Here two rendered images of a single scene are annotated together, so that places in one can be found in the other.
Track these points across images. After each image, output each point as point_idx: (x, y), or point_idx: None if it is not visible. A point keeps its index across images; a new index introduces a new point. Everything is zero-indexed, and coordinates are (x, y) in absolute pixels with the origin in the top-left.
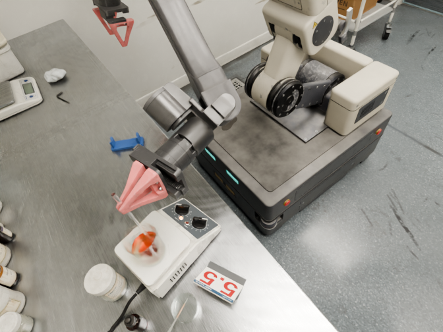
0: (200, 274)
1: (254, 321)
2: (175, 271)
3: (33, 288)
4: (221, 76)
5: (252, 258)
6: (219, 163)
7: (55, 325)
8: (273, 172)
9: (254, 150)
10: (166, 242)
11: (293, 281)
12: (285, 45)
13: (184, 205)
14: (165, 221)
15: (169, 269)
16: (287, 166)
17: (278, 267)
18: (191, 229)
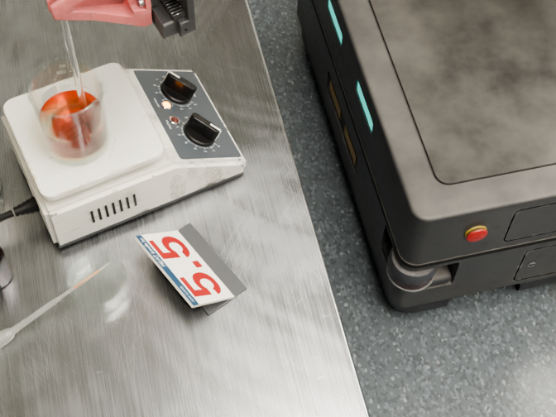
0: (156, 234)
1: (223, 366)
2: (108, 199)
3: None
4: None
5: (282, 256)
6: (348, 57)
7: None
8: (479, 137)
9: (457, 59)
10: (113, 133)
11: (341, 333)
12: None
13: (184, 83)
14: (129, 93)
15: (96, 189)
16: (524, 138)
17: (326, 296)
18: (177, 136)
